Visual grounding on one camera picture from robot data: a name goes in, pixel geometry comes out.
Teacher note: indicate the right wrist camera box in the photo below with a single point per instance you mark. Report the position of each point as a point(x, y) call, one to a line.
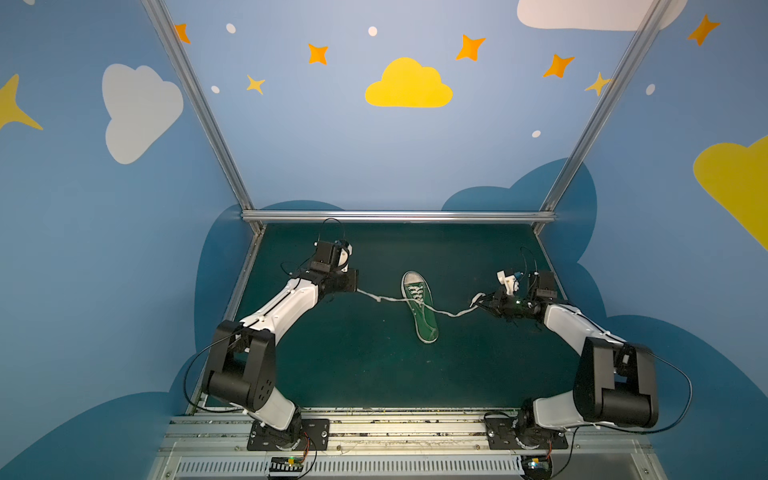
point(510, 281)

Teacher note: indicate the left controller board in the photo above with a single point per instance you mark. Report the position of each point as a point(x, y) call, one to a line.
point(290, 467)

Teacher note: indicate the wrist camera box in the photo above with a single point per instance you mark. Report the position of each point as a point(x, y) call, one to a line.
point(331, 257)
point(510, 281)

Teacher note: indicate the front aluminium rail bed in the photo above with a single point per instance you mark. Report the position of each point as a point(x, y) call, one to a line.
point(443, 443)

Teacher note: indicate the left aluminium frame post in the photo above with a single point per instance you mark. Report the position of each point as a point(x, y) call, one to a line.
point(161, 20)

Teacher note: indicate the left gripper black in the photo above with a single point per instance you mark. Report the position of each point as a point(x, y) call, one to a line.
point(346, 280)

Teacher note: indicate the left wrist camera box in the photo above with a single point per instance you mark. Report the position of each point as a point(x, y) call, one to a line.
point(331, 257)

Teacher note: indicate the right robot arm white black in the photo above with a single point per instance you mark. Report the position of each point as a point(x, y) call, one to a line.
point(615, 382)

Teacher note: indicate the back aluminium frame bar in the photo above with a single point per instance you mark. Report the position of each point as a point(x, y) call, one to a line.
point(440, 217)

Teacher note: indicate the aluminium frame post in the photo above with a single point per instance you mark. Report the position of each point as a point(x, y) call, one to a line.
point(632, 58)
point(161, 20)

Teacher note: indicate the green canvas sneaker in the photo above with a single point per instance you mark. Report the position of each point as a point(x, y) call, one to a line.
point(417, 294)

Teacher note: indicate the controller board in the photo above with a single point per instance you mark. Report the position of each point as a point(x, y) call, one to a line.
point(290, 467)
point(536, 468)

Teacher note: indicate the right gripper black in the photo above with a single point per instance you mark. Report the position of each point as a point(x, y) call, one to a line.
point(498, 303)

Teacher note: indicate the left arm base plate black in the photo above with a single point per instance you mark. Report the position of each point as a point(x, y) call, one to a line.
point(300, 435)

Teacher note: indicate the right controller board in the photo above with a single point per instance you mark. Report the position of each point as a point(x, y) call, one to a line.
point(536, 468)

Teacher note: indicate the right aluminium frame post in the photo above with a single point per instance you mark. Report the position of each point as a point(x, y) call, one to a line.
point(632, 58)

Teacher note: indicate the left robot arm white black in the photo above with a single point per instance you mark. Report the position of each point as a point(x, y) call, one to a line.
point(241, 367)

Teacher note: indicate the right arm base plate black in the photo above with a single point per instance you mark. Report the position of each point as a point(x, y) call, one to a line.
point(507, 433)

